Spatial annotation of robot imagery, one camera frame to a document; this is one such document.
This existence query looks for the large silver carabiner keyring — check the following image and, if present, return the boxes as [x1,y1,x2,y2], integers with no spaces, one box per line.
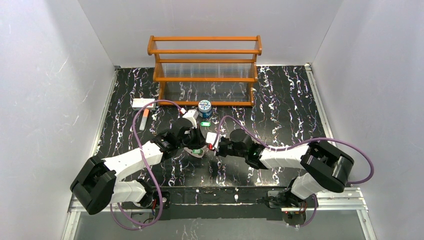
[183,146,209,159]

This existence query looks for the green key tag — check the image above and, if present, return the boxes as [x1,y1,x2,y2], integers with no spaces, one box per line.
[200,121,211,127]
[191,149,205,156]

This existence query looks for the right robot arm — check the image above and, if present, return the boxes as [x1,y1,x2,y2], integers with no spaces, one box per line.
[206,128,354,202]

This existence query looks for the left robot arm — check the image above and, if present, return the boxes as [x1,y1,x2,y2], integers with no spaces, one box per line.
[70,117,207,215]

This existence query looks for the blue round jar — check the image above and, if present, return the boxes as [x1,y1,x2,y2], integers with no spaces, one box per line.
[197,100,212,119]

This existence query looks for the orange white tube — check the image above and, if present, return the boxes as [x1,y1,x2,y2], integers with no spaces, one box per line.
[139,109,150,131]

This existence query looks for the white red small box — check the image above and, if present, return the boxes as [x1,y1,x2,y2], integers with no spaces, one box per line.
[131,98,156,111]

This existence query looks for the orange wooden shelf rack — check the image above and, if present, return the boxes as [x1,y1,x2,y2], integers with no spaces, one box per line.
[147,35,263,107]

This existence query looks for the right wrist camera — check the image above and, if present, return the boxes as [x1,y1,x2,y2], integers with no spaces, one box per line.
[205,132,218,151]

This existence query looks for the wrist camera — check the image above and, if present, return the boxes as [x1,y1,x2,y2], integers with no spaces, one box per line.
[182,109,199,128]
[205,132,218,151]

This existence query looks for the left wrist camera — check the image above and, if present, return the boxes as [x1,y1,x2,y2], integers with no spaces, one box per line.
[182,109,199,128]

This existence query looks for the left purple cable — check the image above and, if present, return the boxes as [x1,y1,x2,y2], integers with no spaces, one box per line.
[109,99,186,231]

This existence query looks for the purple cable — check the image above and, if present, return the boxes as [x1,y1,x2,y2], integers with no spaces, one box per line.
[109,99,186,231]
[211,115,375,228]

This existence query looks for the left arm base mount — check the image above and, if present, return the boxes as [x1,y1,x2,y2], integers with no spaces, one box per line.
[121,191,171,210]

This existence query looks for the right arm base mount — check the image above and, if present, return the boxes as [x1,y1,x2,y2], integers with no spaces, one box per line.
[257,193,316,212]

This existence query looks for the aluminium frame rail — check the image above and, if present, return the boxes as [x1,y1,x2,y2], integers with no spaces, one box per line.
[67,187,369,213]

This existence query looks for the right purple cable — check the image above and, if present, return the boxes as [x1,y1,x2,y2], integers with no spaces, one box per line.
[211,115,375,228]

